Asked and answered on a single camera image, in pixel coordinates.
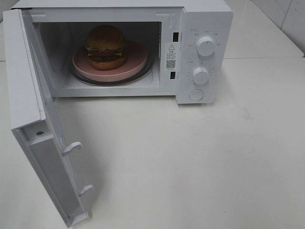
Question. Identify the white warning label sticker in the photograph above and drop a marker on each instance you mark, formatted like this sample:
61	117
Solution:
170	56

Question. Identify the pink round plate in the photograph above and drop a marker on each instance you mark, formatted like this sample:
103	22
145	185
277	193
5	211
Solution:
136	58

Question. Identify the round white door button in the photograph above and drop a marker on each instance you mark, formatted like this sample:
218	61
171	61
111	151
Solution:
196	95

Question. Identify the lower white timer knob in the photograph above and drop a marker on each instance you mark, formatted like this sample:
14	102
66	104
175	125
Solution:
200	75

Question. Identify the burger with lettuce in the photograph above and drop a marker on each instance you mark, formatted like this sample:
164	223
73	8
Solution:
106	47

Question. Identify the glass microwave turntable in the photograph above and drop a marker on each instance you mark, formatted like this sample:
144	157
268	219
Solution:
146	69

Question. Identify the white microwave oven body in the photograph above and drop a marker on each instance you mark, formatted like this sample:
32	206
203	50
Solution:
63	25

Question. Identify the upper white power knob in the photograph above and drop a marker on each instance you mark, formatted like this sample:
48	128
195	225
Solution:
205	45

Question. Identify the white microwave door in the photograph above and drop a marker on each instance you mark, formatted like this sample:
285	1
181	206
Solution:
34	120

